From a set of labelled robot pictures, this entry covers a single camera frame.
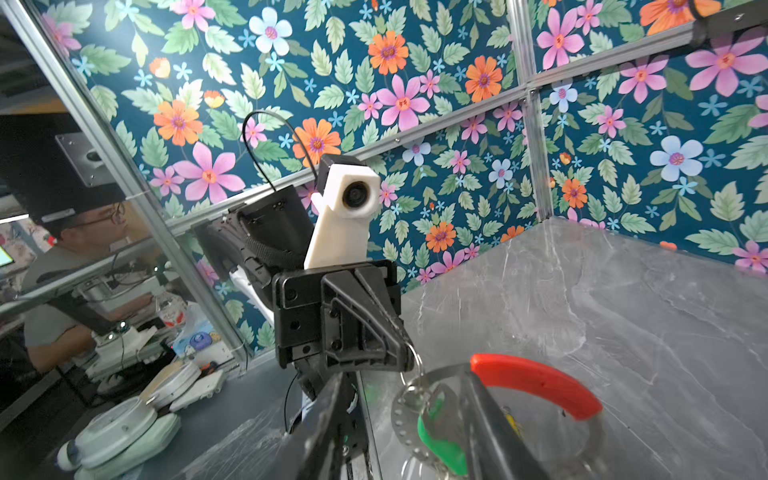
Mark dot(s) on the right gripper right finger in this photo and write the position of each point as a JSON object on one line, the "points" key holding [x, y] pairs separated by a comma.
{"points": [[493, 449]]}

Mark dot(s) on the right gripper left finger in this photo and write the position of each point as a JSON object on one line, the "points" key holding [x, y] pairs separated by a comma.
{"points": [[327, 439]]}

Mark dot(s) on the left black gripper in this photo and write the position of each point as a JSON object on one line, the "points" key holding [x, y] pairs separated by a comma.
{"points": [[346, 315]]}

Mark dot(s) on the keyring with coloured keys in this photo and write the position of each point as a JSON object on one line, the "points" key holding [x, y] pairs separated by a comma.
{"points": [[448, 419]]}

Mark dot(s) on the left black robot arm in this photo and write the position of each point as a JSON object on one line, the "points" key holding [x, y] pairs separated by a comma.
{"points": [[263, 239]]}

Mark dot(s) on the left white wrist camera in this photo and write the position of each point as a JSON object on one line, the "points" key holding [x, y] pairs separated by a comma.
{"points": [[347, 199]]}

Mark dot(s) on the black hook rail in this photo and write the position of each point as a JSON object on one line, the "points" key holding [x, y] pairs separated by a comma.
{"points": [[745, 16]]}

